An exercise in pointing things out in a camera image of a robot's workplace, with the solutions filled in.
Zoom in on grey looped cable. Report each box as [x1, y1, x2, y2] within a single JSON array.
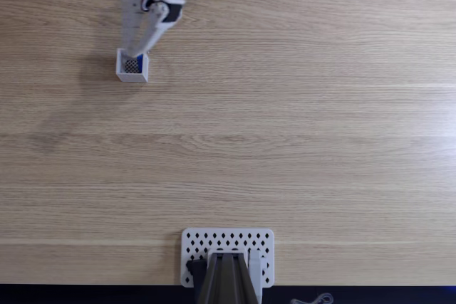
[[290, 293, 335, 304]]

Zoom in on white perforated stand base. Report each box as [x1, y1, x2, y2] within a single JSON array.
[[180, 227, 275, 289]]

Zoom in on white post socket block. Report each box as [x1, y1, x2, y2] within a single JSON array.
[[206, 248, 251, 259]]

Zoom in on black corner bracket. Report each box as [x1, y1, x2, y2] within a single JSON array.
[[185, 258, 209, 285]]

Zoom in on black aluminium extrusion post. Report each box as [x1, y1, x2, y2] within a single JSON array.
[[195, 252, 263, 304]]

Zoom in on grey corner bracket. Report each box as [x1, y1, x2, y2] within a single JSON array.
[[248, 248, 269, 285]]

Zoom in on small white crate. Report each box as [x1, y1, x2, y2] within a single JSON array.
[[115, 47, 150, 83]]

